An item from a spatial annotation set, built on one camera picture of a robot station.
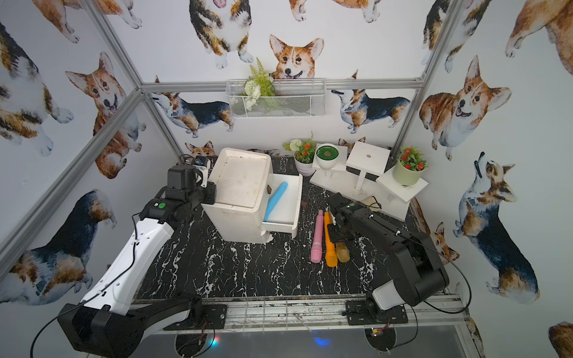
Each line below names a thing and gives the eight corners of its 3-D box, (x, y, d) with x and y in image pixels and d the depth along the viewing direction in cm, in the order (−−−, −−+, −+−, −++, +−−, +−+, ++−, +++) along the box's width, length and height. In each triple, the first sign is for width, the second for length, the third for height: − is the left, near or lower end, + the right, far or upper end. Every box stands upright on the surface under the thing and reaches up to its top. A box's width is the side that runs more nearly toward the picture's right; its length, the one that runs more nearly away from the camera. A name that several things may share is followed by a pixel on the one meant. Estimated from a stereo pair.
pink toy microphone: (310, 262, 87) (310, 259, 85) (313, 212, 102) (313, 208, 99) (321, 263, 87) (321, 260, 84) (322, 213, 101) (323, 209, 98)
